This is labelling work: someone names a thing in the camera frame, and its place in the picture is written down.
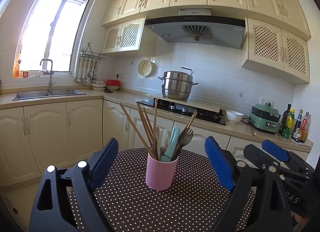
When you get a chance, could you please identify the kitchen sink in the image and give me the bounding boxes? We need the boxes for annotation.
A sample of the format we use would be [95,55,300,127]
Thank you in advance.
[13,89,86,101]

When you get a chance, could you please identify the dark soy sauce bottle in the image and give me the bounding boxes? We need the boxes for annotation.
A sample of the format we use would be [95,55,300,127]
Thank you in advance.
[292,109,303,140]

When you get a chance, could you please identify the green yellow bottle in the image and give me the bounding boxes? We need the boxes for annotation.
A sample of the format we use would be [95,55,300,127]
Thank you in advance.
[282,108,295,139]

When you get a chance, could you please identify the dark oil bottle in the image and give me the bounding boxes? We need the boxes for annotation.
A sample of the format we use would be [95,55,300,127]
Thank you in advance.
[279,103,291,134]

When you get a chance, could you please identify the red label sauce bottle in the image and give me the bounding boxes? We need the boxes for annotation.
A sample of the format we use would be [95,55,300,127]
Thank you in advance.
[299,112,310,143]

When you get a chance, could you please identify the green electric cooker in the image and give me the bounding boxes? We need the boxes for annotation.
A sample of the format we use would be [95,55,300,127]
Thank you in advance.
[248,103,280,134]

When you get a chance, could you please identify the white bowl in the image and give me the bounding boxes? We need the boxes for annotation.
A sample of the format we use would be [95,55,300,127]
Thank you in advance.
[226,110,244,124]

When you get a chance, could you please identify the brown polka dot tablecloth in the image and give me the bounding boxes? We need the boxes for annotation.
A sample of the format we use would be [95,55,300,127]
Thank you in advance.
[67,147,256,232]

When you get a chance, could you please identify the black gas stove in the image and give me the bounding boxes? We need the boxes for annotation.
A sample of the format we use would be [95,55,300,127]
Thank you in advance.
[135,97,227,126]

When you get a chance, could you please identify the wooden fork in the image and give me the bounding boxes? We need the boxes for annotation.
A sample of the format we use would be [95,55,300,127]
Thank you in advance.
[172,127,194,160]

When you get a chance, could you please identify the light wooden chopstick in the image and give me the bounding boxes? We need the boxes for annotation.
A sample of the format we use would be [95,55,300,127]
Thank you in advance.
[179,110,197,138]

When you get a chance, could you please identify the lower cream cabinets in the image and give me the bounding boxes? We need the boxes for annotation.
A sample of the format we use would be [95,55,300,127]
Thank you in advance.
[0,97,311,188]

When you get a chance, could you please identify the cream cabinets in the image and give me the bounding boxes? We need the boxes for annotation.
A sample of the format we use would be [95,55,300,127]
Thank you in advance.
[102,0,311,84]
[0,97,311,188]

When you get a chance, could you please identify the pink cylindrical utensil holder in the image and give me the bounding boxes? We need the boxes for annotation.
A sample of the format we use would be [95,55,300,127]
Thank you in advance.
[145,155,178,191]

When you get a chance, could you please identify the pale wooden chopstick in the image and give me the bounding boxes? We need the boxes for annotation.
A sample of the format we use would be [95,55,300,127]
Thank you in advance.
[155,126,161,161]

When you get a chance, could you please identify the stainless steel steamer pot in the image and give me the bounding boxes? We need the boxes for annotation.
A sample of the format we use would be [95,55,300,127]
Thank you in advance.
[158,67,199,101]

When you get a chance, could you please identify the brown wooden chopstick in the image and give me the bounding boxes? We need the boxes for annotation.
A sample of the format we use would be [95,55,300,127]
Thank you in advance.
[143,108,155,149]
[137,104,156,159]

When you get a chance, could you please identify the upper cream cabinets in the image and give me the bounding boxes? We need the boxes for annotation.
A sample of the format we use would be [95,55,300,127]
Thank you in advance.
[102,0,311,84]

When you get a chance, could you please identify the chrome faucet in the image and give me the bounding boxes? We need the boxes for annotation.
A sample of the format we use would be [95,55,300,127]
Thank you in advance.
[40,58,55,93]

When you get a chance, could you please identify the long curved bamboo stick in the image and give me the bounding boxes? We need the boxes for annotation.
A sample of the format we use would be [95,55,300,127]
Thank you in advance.
[120,103,156,159]

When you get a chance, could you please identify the stacked white bowls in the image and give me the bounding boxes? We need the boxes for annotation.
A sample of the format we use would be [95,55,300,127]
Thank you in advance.
[91,81,106,91]

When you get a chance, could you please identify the red container on bowl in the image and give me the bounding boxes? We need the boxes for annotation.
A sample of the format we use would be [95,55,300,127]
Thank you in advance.
[106,79,120,87]

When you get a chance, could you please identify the round perforated steamer plate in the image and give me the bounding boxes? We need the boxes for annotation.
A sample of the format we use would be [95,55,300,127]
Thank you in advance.
[137,60,156,77]

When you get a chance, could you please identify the range hood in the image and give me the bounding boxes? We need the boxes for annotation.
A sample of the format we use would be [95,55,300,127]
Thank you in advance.
[145,9,246,49]

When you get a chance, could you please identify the hanging utensil rack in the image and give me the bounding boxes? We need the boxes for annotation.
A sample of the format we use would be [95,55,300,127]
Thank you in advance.
[74,43,107,86]

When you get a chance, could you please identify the window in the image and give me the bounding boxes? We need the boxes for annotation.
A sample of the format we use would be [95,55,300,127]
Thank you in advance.
[12,0,90,79]

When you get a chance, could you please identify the light blue utensil handle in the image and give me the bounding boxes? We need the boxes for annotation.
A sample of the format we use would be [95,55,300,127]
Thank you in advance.
[160,126,180,162]

